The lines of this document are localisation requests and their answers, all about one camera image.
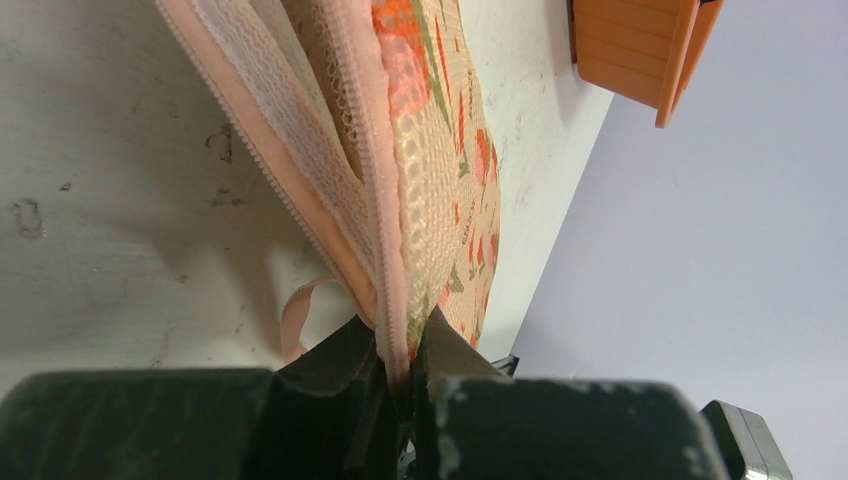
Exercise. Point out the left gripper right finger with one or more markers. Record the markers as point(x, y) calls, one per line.
point(472, 421)

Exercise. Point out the floral mesh laundry bag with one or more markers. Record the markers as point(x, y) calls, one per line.
point(366, 117)

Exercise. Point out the beige pink bra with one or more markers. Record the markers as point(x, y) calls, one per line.
point(294, 316)

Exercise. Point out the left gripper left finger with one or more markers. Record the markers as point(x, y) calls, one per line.
point(328, 415)

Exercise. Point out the orange plastic bin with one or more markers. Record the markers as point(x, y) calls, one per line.
point(646, 51)

